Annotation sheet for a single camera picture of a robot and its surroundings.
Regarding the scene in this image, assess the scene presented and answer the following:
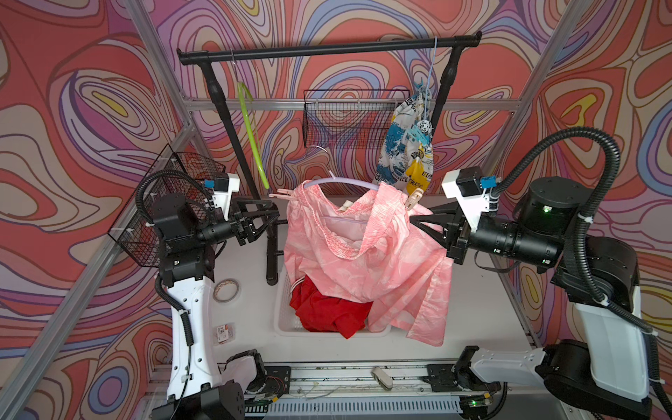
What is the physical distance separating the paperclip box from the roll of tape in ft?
0.34

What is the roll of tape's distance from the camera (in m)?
0.91

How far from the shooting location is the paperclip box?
31.5 inches
